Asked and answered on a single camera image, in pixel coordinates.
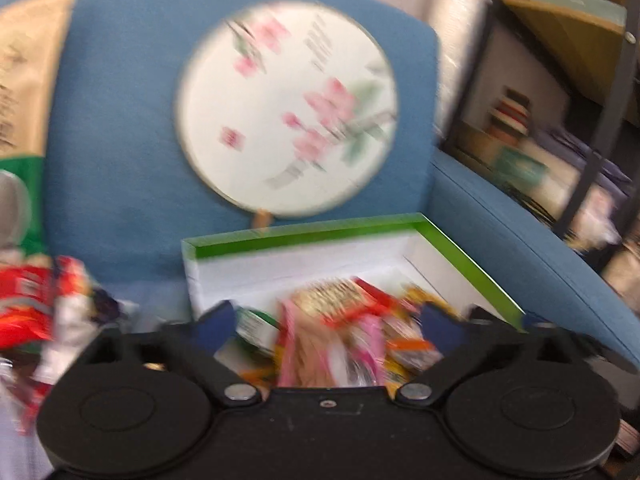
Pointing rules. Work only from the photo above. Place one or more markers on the red gold snack packet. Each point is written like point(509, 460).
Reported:
point(340, 300)

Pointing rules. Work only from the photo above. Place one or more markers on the flat red snack packet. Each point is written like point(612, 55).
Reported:
point(22, 327)

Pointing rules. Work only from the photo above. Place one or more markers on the crinkled red snack packet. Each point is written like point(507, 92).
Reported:
point(45, 280)

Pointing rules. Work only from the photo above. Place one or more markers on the striped vase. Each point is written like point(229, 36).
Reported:
point(510, 112)

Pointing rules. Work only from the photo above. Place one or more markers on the pink snack packet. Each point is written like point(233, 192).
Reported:
point(320, 355)

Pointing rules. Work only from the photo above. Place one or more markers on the green carton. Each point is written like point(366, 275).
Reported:
point(520, 166)

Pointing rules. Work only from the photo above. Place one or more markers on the beige green grain pouch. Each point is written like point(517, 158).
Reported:
point(30, 85)

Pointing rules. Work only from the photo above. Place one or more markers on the small green snack packet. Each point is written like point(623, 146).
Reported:
point(257, 330)

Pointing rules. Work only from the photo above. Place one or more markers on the green cardboard box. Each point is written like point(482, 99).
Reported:
point(310, 255)

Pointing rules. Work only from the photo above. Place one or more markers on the golden yellow snack packet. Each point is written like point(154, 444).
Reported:
point(425, 297)

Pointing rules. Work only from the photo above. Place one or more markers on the orange snack packet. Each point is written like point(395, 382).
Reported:
point(412, 357)

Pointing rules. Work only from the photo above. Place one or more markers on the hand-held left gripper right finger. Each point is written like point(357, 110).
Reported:
point(442, 331)

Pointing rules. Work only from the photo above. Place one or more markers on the blue fabric sofa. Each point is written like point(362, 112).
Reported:
point(125, 85)

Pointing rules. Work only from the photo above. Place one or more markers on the clear snack wrapper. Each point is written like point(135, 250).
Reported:
point(75, 330)

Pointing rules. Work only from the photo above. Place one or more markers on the round floral fan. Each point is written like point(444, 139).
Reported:
point(280, 110)

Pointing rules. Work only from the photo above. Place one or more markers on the purple cloth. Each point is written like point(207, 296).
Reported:
point(590, 155)

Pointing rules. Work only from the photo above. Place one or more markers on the plastic-wrapped white cup stack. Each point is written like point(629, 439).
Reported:
point(457, 35)

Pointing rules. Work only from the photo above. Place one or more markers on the black metal shelf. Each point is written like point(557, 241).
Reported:
point(607, 110)

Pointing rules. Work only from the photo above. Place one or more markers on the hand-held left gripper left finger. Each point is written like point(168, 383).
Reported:
point(216, 327)

